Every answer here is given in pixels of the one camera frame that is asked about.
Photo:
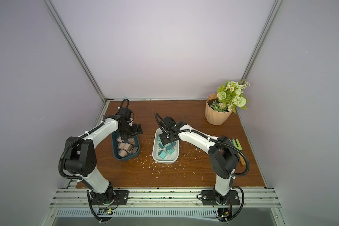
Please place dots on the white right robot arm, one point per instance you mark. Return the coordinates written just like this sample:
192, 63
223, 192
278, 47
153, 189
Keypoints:
224, 158

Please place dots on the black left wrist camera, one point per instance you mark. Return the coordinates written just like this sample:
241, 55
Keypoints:
126, 113

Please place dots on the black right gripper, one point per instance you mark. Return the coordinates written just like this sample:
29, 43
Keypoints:
166, 138

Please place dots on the right corner aluminium post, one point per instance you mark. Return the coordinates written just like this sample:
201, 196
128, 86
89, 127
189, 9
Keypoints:
262, 38

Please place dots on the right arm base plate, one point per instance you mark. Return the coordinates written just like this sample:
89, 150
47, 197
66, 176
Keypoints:
212, 197

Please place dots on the left corner aluminium post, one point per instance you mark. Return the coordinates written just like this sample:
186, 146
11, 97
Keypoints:
73, 47

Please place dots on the peach ribbed flower pot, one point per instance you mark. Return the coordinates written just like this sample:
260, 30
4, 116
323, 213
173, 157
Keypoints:
213, 117

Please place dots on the dark teal storage tray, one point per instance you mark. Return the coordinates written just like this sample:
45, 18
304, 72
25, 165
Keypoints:
116, 149

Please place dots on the green artificial flower plant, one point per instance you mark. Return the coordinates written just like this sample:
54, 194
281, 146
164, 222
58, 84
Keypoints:
230, 96

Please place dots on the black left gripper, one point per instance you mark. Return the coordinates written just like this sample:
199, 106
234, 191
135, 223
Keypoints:
136, 130

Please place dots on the aluminium front rail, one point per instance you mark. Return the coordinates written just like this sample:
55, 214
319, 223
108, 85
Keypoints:
146, 197

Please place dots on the green garden fork tool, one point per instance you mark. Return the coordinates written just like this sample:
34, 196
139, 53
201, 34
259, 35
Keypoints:
237, 145

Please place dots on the corner aluminium post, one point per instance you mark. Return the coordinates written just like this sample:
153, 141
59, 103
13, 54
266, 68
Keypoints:
262, 38
73, 47

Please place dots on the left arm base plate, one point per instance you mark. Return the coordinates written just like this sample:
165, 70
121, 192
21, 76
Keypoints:
113, 197

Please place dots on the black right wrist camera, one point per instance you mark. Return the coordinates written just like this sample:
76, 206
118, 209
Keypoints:
167, 123

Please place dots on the white storage tray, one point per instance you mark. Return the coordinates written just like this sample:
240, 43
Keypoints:
171, 158

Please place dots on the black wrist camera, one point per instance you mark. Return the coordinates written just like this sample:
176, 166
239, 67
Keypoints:
126, 113
167, 123

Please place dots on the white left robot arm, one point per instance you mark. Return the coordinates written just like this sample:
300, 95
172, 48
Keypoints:
79, 161

